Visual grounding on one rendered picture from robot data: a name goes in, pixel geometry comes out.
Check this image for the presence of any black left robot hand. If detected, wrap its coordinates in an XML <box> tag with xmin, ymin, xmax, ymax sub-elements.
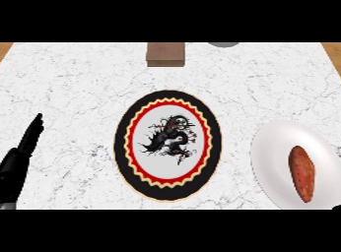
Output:
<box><xmin>0</xmin><ymin>112</ymin><xmax>45</xmax><ymax>207</ymax></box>

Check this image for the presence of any plain white plate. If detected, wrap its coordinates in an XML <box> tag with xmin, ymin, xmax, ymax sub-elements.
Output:
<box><xmin>250</xmin><ymin>119</ymin><xmax>341</xmax><ymax>210</ymax></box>

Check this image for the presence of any black red patterned plate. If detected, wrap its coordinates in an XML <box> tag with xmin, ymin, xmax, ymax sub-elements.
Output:
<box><xmin>113</xmin><ymin>89</ymin><xmax>223</xmax><ymax>202</ymax></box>

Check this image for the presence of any grey round object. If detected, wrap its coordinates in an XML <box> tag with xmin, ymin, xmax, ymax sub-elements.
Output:
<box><xmin>208</xmin><ymin>42</ymin><xmax>241</xmax><ymax>49</ymax></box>

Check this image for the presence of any orange-brown sweet potato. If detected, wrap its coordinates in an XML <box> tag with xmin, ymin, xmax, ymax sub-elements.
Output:
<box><xmin>288</xmin><ymin>145</ymin><xmax>318</xmax><ymax>204</ymax></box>

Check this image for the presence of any brown wooden block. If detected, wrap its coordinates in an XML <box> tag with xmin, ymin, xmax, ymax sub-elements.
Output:
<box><xmin>145</xmin><ymin>42</ymin><xmax>187</xmax><ymax>68</ymax></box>

